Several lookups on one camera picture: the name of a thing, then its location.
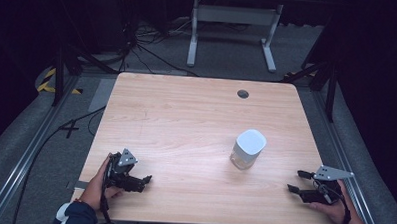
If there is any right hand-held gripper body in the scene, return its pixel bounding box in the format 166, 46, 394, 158
297, 164, 356, 207

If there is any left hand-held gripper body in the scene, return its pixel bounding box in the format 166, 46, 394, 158
105, 147, 146, 192

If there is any person's right hand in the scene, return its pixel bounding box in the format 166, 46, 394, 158
308, 179, 356, 224

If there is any person's left hand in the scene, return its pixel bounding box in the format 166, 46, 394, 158
79, 152, 126, 212

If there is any grey tape strip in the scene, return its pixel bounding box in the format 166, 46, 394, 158
66, 179, 89, 191

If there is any clear jar with white lid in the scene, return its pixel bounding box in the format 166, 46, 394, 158
228, 127, 268, 171

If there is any black tripod stand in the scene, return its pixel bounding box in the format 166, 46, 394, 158
50, 41, 121, 110
279, 58, 340, 124

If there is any yellow and black floor tape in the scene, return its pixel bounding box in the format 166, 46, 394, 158
36, 66, 85, 96

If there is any grey metal floor rail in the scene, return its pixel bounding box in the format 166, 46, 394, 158
0, 72, 82, 224
307, 89, 383, 224

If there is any left hand-held gripper cable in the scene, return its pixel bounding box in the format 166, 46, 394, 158
98, 153, 117, 224

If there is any hand-held gripper cable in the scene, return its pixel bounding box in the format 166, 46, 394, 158
98, 153, 117, 224
312, 180, 354, 224

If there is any right hand-held gripper cable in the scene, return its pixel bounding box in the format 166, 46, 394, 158
312, 180, 354, 224

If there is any long black floor cable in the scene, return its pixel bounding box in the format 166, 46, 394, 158
11, 102, 107, 224

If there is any bundle of black floor cables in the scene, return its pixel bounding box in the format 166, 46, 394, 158
117, 17, 203, 78

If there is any white metal desk frame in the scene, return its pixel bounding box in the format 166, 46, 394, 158
186, 0, 285, 75

